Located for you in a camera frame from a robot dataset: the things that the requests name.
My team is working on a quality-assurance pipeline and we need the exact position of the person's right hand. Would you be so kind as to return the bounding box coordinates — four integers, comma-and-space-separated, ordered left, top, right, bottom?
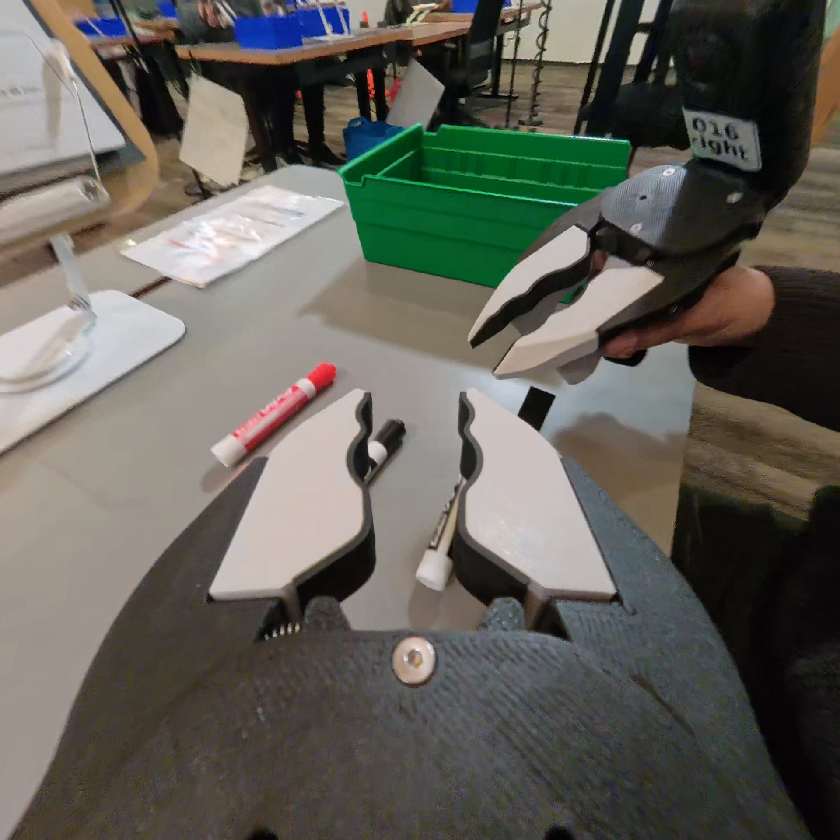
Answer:
600, 266, 777, 362

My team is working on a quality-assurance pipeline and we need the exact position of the laminated paper sheet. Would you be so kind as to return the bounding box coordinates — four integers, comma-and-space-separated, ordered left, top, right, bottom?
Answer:
120, 185, 347, 290

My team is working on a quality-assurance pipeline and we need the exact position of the green plastic bin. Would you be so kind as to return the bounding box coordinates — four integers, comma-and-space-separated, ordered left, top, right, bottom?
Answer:
338, 123, 632, 290

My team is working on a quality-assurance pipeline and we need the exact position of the person's right forearm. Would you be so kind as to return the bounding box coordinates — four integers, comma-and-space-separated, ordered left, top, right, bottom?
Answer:
688, 266, 840, 432

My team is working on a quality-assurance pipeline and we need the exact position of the long wooden desk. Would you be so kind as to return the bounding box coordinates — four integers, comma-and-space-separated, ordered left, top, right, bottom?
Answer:
176, 23, 473, 165

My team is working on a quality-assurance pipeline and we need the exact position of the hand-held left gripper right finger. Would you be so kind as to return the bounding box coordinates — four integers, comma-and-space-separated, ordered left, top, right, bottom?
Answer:
453, 388, 619, 627

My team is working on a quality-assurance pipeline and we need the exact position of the red dry erase marker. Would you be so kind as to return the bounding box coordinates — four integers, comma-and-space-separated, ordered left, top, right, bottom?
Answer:
210, 362, 337, 468

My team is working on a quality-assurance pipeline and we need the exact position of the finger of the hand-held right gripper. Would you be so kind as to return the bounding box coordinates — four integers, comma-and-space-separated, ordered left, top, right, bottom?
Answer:
492, 256, 667, 386
467, 225, 593, 350

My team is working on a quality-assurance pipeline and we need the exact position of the person's torso in black sweater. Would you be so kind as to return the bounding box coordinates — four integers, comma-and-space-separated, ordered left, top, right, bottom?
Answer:
672, 482, 840, 840

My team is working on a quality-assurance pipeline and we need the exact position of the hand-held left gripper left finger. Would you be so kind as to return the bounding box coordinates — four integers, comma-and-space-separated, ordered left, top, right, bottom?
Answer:
209, 388, 376, 621

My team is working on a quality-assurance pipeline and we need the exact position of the black velcro strap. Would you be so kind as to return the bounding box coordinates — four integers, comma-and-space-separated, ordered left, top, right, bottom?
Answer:
517, 387, 557, 432

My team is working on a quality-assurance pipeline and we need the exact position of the black cable chain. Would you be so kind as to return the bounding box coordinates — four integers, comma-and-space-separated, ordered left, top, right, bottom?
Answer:
521, 0, 553, 129

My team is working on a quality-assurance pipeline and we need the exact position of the white paper sign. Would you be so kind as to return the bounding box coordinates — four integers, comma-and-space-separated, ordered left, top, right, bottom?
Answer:
179, 75, 250, 189
387, 59, 447, 130

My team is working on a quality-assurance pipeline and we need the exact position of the black dry erase marker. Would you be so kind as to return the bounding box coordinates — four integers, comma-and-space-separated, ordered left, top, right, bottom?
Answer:
415, 478, 468, 593
364, 418, 408, 487

